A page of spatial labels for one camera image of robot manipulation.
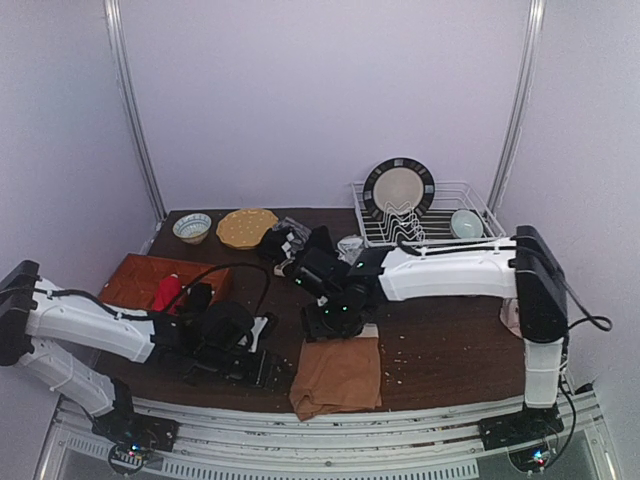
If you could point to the metal front rail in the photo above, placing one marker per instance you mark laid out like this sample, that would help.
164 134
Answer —
441 443

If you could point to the black rolled cloth in box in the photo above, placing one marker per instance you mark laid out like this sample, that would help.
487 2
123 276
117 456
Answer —
196 300

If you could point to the grey underwear pile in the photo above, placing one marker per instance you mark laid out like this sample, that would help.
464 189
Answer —
294 234

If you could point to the black rimmed beige plate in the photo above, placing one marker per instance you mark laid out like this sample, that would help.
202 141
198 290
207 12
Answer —
398 186

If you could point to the pink beige underwear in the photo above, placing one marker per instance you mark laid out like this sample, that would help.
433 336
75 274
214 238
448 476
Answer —
509 316

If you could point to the brown wooden organizer box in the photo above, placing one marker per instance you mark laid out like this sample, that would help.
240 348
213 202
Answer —
136 279

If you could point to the black underwear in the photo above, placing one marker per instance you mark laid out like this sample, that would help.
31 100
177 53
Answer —
269 249

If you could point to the light green bowl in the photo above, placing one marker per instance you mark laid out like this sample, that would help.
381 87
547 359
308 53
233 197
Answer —
466 224

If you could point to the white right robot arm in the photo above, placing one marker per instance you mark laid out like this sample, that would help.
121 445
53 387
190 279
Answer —
518 272

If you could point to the yellow dotted plate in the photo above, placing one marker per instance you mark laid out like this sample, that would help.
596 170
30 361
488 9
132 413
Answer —
244 229

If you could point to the red rolled cloth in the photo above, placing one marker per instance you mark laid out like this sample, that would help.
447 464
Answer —
165 293

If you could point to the tan brown boxer underwear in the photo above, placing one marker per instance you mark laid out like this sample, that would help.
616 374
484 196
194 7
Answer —
338 376

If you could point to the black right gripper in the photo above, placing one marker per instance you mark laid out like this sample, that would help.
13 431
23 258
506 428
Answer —
288 248

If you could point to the metal corner post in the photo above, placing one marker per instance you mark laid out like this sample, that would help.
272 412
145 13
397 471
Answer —
117 41
526 72

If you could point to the white wire dish rack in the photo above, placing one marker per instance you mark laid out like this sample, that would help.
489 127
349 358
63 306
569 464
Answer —
431 228

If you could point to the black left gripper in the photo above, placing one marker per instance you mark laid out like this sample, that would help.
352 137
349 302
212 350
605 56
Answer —
261 369

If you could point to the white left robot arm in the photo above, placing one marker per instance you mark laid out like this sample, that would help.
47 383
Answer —
36 316

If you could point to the grey white underwear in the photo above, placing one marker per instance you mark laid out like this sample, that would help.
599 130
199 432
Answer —
349 248

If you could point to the right metal corner post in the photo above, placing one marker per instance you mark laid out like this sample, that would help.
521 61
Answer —
526 72

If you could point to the left metal corner post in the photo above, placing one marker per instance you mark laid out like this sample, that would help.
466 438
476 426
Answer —
117 41

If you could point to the blue patterned bowl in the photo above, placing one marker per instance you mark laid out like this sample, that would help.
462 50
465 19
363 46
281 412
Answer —
192 229

